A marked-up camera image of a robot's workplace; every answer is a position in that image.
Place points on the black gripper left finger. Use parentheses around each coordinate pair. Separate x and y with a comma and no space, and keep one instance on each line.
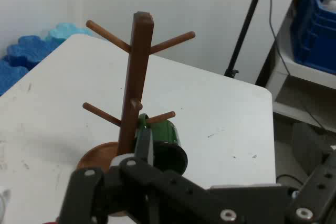
(126,190)

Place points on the green enamel mug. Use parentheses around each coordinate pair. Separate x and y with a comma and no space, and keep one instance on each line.
(168,140)

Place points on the brown wooden mug tree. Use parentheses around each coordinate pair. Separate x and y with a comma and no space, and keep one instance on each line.
(137,64)

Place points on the blue plastic crate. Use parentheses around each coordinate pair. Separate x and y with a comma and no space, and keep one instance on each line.
(315,35)

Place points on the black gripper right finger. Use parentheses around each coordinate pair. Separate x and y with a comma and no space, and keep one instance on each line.
(317,197)

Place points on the light blue foam tile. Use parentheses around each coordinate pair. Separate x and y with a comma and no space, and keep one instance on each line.
(68,31)

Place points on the dark blue foam tile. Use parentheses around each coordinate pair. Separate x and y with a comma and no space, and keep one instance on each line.
(10,75)
(34,49)

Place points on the black tripod stand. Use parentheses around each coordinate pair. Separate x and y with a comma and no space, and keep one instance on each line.
(246,22)

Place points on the grey metal shelf rack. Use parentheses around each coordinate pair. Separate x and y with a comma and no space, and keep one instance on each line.
(302,79)

